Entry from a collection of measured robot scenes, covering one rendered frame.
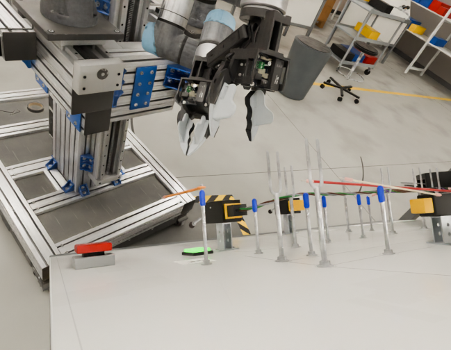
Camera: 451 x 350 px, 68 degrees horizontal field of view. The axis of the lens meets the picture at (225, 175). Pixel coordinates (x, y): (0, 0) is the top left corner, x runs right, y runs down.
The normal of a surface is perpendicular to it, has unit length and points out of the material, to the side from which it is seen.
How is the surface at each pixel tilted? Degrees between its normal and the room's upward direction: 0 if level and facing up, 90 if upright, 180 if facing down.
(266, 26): 83
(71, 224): 0
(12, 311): 0
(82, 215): 0
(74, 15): 73
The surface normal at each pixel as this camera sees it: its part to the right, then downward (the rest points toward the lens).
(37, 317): 0.32, -0.72
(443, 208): 0.15, -0.13
